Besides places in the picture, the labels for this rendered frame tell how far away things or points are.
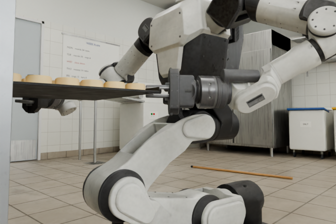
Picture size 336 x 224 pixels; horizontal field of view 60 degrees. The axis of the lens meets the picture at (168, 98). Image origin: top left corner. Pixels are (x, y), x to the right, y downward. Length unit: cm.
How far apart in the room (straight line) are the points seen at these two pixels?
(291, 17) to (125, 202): 65
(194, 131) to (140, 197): 27
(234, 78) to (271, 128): 412
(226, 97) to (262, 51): 429
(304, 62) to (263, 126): 415
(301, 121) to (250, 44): 149
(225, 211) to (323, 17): 67
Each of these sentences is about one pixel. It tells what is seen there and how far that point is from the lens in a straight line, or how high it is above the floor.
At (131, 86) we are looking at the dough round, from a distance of 72.
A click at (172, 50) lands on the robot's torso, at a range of 99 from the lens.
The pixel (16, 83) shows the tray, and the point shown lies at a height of 68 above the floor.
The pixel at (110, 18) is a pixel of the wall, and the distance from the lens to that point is 563.
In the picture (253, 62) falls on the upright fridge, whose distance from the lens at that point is 507.
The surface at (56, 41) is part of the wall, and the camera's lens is 496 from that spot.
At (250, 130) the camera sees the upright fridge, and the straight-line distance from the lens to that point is 502.
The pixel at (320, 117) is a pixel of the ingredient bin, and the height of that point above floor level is 62.
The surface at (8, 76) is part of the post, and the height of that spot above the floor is 69.
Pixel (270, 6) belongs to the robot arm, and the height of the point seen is 92.
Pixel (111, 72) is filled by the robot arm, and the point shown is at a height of 82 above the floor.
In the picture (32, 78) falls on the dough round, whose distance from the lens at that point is 63.
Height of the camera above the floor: 62
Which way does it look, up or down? 4 degrees up
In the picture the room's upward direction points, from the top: straight up
